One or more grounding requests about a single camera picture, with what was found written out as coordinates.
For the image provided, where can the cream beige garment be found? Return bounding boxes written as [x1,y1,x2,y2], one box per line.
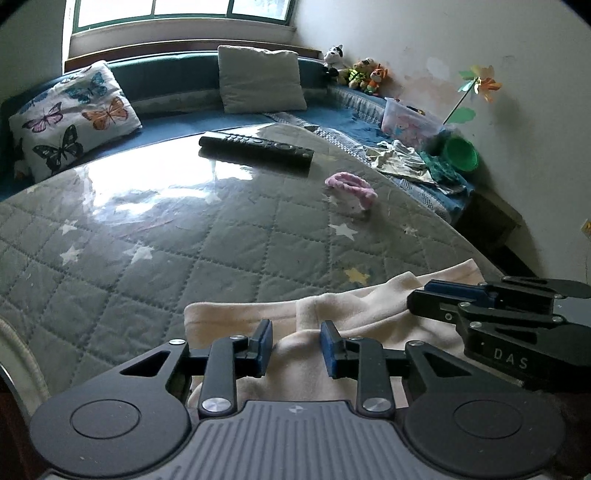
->
[184,260,483,403]

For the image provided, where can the pink hair scrunchie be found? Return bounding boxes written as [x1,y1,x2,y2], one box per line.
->
[325,172,378,216]

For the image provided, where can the green plastic bowl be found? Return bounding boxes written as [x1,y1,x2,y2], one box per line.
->
[443,137,480,173]

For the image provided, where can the crumpled light cloth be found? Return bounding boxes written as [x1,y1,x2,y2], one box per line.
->
[365,140,435,185]

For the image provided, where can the grey quilted star table cover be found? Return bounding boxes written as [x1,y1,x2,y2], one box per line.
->
[1,123,501,396]

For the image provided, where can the clear plastic storage box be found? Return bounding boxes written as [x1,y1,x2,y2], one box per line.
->
[381,98,443,150]

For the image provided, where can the black remote control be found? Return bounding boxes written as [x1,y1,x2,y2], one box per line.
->
[198,132,315,172]

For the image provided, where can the colourful paper pinwheel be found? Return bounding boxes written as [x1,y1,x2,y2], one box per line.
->
[443,65,503,125]

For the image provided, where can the round recessed table burner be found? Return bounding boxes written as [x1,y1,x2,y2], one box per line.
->
[1,318,50,479]

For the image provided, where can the orange plush toy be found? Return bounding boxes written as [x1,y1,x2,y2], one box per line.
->
[365,64,388,96]

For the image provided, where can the green yellow plush toy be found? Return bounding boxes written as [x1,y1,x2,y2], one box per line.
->
[338,58,379,90]

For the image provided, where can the black white plush toy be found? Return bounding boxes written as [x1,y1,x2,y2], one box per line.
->
[322,44,346,83]

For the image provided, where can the blue bench sofa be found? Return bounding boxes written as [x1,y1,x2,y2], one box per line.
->
[0,50,477,222]

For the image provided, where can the grey plain pillow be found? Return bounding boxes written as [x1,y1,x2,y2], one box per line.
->
[217,45,308,114]

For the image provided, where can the butterfly print pillow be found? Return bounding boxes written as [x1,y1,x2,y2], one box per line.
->
[8,61,142,183]

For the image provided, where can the window with green frame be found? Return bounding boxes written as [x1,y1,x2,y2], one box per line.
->
[73,0,297,33]

